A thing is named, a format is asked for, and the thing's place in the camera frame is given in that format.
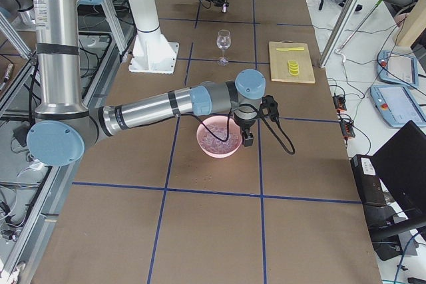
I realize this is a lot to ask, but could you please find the clear wine glass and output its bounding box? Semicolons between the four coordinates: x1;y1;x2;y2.
216;29;231;66

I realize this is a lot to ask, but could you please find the pile of ice cubes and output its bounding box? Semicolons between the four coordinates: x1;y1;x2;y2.
198;122;240;154

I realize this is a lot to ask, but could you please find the pink bowl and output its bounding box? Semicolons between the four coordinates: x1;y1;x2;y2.
196;116;242;158

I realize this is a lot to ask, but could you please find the teach pendant near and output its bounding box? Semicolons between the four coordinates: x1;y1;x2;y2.
377;50;419;88

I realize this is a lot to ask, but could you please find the bamboo cutting board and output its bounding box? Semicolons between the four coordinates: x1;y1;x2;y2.
268;41;316;84

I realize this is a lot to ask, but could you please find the black power box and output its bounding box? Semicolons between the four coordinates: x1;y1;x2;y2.
350;154;387;208

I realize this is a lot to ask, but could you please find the aluminium frame post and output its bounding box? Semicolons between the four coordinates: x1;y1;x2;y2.
319;0;359;68

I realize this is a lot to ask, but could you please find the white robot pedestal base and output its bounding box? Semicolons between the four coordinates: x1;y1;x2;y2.
128;0;179;74

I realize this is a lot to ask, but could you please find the teach pendant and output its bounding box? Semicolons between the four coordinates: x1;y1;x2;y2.
377;50;419;88
370;84;425;128

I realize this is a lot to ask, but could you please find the yellow plastic knife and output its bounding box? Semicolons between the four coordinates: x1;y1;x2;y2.
276;47;305;52

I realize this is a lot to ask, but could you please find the black laptop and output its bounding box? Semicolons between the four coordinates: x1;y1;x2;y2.
371;120;425;217

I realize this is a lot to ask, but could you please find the teach pendant far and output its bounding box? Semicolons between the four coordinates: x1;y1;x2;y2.
370;84;425;128

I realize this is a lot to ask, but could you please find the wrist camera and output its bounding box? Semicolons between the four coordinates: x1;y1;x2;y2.
260;95;280;123

